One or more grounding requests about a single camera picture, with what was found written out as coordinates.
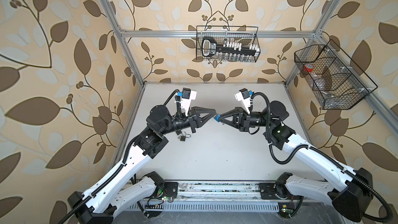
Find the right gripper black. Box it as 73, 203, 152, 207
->
219, 108, 273, 134

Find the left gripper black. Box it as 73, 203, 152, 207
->
158, 106, 215, 138

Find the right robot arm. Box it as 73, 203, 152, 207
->
215, 89, 393, 223

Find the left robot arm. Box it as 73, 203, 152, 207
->
59, 88, 217, 224

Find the black padlock lower left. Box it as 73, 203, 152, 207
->
176, 131, 191, 142

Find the black tool rack with sockets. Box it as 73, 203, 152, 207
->
200, 36, 260, 58

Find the red cap in basket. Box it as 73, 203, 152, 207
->
303, 64, 314, 73

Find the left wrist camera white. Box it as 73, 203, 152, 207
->
176, 88, 197, 116

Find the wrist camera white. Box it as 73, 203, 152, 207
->
176, 88, 197, 116
234, 88, 253, 114

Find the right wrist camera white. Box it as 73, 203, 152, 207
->
234, 88, 253, 114

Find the back wire basket black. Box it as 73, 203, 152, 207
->
196, 25, 261, 63

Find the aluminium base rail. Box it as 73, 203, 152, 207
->
90, 179, 349, 213

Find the side wire basket black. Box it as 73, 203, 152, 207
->
294, 39, 378, 110

